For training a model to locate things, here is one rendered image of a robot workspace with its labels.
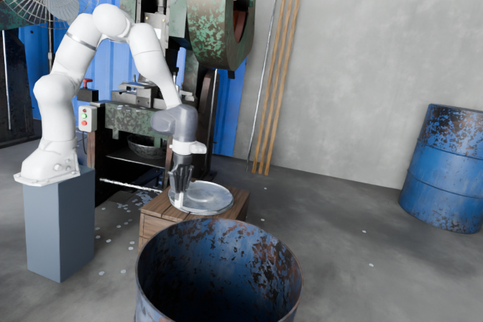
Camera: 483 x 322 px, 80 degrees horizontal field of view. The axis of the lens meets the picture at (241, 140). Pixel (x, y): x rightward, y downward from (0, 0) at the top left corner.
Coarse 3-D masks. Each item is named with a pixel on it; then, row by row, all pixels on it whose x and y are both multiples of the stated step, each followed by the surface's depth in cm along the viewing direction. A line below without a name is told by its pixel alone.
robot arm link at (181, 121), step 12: (180, 108) 105; (192, 108) 107; (156, 120) 107; (168, 120) 105; (180, 120) 105; (192, 120) 106; (156, 132) 110; (168, 132) 107; (180, 132) 106; (192, 132) 107
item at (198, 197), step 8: (192, 184) 141; (200, 184) 142; (208, 184) 144; (216, 184) 144; (168, 192) 128; (184, 192) 132; (192, 192) 132; (200, 192) 133; (208, 192) 134; (216, 192) 137; (224, 192) 138; (184, 200) 125; (192, 200) 126; (200, 200) 126; (208, 200) 127; (216, 200) 129; (224, 200) 130; (192, 208) 117; (200, 208) 120; (216, 208) 120
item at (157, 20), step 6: (144, 12) 163; (156, 12) 166; (144, 18) 164; (150, 18) 163; (156, 18) 163; (162, 18) 162; (150, 24) 164; (156, 24) 164; (162, 24) 163; (156, 30) 164; (162, 30) 164; (162, 36) 165; (162, 42) 166; (162, 48) 166; (168, 54) 171; (168, 60) 172
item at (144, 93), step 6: (126, 84) 152; (132, 84) 154; (138, 84) 157; (144, 84) 162; (150, 84) 163; (156, 84) 166; (138, 90) 165; (144, 90) 164; (150, 90) 164; (156, 90) 169; (138, 96) 166; (144, 96) 165; (150, 96) 165; (156, 96) 170; (138, 102) 166; (144, 102) 166; (150, 102) 166
